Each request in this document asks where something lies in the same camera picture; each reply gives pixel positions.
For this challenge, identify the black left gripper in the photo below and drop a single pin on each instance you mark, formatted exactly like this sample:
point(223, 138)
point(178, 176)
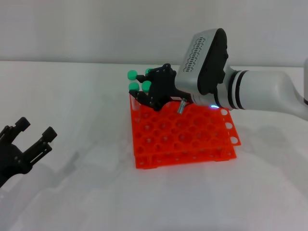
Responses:
point(12, 161)

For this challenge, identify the clear green-capped test tube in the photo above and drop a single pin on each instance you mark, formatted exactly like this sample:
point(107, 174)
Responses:
point(145, 86)
point(148, 71)
point(132, 75)
point(133, 86)

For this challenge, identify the orange test tube rack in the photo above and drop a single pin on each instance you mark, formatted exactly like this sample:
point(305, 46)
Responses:
point(180, 134)

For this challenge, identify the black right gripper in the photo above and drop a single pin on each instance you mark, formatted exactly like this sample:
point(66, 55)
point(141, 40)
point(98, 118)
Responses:
point(162, 89)

